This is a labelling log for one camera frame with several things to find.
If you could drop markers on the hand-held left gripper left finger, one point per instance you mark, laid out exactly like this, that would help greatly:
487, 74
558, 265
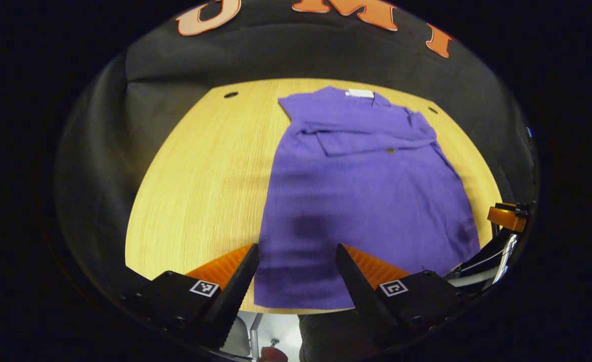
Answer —
235, 291

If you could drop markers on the metal table leg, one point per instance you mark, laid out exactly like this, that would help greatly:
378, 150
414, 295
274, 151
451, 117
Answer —
254, 332

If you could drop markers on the purple knit garment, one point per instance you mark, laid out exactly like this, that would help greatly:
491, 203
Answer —
366, 201

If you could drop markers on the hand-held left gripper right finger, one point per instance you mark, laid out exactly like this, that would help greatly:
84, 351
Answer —
359, 291

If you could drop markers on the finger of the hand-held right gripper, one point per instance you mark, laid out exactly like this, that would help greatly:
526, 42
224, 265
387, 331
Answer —
507, 218

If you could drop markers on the person's dark trousers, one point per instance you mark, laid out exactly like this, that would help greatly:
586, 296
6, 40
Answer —
336, 334

